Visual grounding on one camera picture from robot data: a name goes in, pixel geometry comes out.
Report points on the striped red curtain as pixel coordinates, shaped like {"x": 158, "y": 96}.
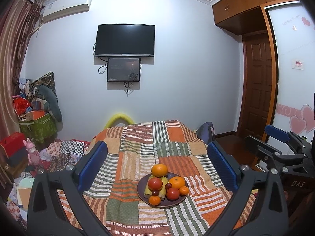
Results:
{"x": 17, "y": 24}

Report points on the purple round plate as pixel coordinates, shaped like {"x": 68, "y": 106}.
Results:
{"x": 166, "y": 203}

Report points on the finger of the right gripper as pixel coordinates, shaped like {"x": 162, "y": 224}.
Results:
{"x": 273, "y": 156}
{"x": 278, "y": 132}

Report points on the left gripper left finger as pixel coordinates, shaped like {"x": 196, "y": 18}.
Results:
{"x": 46, "y": 215}

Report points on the checkered patchwork quilt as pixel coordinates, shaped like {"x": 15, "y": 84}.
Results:
{"x": 49, "y": 167}

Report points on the pink toy figure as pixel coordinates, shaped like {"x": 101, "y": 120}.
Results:
{"x": 33, "y": 154}

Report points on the cardboard sheet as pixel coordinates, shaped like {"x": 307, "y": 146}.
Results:
{"x": 23, "y": 195}

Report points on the striped patchwork bed blanket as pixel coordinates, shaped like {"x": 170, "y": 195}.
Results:
{"x": 132, "y": 152}

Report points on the small mandarin orange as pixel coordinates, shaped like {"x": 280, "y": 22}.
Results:
{"x": 184, "y": 190}
{"x": 154, "y": 200}

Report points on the yellow foam arc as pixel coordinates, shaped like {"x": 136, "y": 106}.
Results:
{"x": 118, "y": 118}

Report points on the blue backpack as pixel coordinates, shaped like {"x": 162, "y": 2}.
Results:
{"x": 206, "y": 132}

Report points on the large wall television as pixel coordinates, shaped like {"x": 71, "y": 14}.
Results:
{"x": 120, "y": 39}

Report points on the wooden overhead cabinet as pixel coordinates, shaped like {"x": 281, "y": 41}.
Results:
{"x": 241, "y": 16}

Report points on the red box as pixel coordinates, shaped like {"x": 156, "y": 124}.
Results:
{"x": 11, "y": 144}

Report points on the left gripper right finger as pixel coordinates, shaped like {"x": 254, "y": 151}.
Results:
{"x": 258, "y": 203}

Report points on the green storage box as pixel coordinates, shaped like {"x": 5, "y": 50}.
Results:
{"x": 39, "y": 130}

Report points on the small wall monitor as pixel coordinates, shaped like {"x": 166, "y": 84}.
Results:
{"x": 125, "y": 69}

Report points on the white air conditioner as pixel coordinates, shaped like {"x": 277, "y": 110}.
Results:
{"x": 63, "y": 8}

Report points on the red tomato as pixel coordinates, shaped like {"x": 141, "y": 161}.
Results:
{"x": 172, "y": 194}
{"x": 154, "y": 183}

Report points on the grey plush toy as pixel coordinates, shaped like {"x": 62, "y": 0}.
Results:
{"x": 44, "y": 93}

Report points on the large orange with sticker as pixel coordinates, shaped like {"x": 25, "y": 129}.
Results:
{"x": 159, "y": 170}

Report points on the brown wooden door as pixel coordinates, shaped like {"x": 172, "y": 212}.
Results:
{"x": 258, "y": 84}

